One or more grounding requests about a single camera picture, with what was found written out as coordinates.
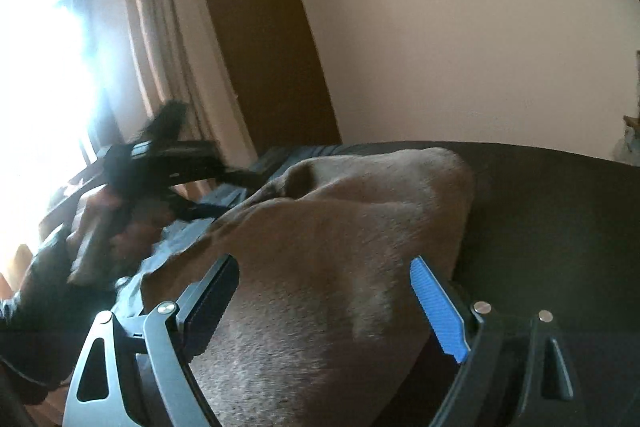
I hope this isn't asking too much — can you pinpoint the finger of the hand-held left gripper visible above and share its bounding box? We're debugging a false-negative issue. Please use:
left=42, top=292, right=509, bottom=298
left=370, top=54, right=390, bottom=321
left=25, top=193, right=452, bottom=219
left=167, top=186, right=247, bottom=223
left=210, top=157, right=281, bottom=188

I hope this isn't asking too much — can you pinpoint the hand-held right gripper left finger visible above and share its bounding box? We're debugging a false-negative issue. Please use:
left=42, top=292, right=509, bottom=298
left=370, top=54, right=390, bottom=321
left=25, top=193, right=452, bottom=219
left=62, top=254, right=241, bottom=427

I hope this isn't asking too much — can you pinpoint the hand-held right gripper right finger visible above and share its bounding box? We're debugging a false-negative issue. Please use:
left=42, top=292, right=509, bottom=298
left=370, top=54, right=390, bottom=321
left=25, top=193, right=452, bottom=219
left=409, top=255, right=581, bottom=427

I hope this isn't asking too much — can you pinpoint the grey-brown fleece garment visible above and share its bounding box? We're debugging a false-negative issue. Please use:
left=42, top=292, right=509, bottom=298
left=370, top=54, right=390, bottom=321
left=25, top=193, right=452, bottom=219
left=140, top=147, right=476, bottom=427

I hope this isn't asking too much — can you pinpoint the person's left forearm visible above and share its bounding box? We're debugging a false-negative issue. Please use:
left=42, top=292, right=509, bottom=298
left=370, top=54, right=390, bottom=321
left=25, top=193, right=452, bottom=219
left=0, top=237, right=126, bottom=403

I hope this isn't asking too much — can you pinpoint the person's left hand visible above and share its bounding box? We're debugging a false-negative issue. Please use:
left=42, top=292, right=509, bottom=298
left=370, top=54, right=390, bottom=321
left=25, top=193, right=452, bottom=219
left=62, top=187, right=168, bottom=273

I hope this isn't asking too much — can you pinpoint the blue-grey blanket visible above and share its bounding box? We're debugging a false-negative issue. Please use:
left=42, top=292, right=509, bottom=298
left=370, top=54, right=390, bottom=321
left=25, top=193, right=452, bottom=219
left=117, top=146, right=351, bottom=308

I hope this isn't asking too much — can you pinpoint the beige curtain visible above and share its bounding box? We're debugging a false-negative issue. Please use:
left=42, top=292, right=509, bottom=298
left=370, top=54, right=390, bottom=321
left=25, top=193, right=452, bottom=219
left=120, top=0, right=261, bottom=168

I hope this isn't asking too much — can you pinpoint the bright window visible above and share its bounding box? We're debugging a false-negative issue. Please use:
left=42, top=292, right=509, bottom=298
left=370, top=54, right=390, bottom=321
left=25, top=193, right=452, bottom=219
left=0, top=0, right=116, bottom=268

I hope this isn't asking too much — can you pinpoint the brown wooden door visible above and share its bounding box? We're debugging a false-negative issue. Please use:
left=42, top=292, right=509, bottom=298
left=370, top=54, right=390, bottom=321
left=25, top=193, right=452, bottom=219
left=190, top=0, right=343, bottom=158

